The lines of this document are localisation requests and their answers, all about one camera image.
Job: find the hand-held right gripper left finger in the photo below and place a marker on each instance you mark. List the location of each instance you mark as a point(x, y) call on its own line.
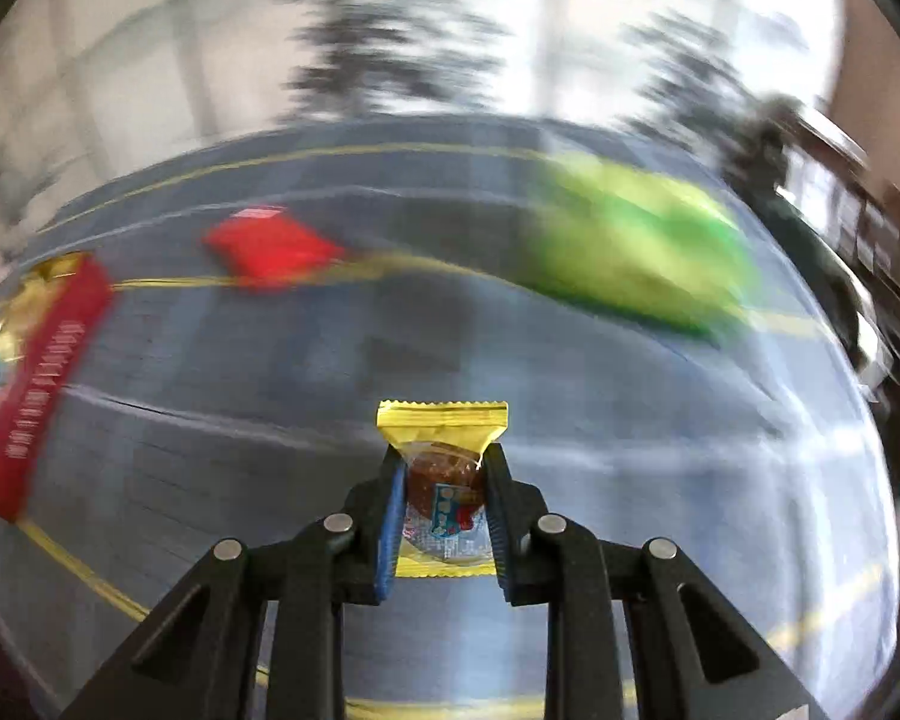
point(390, 540)

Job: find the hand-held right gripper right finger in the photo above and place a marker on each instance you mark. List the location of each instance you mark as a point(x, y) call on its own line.
point(499, 540)

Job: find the yellow candy packet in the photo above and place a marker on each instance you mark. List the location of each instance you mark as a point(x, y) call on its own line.
point(442, 420)

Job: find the grey plaid tablecloth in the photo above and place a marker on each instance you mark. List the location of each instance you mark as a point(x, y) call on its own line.
point(270, 390)

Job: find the red snack packet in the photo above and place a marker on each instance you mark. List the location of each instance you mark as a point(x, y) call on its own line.
point(270, 247)

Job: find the green tissue pack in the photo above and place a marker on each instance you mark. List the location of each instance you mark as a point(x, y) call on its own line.
point(637, 247)

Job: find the dark wooden chair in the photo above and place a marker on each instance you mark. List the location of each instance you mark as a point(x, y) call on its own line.
point(885, 277)
point(795, 142)

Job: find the painted folding screen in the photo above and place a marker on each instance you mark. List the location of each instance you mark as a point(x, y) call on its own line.
point(195, 30)

